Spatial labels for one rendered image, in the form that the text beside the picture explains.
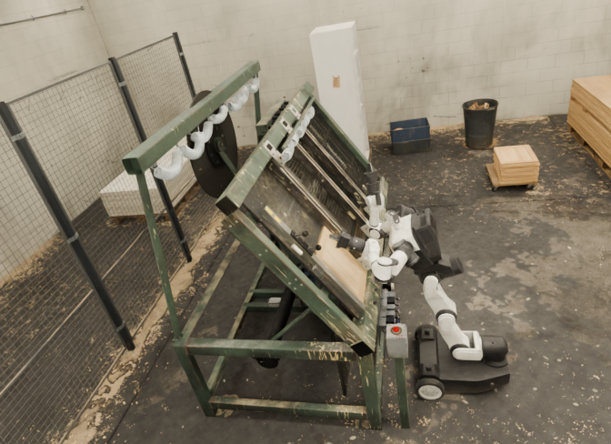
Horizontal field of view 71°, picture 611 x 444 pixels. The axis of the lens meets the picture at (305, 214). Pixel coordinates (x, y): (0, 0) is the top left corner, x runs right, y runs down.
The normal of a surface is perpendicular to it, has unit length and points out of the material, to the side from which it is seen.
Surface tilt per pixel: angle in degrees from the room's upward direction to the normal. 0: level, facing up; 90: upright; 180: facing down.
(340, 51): 90
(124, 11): 90
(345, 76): 90
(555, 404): 0
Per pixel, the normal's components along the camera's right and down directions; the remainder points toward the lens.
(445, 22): -0.18, 0.52
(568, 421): -0.18, -0.85
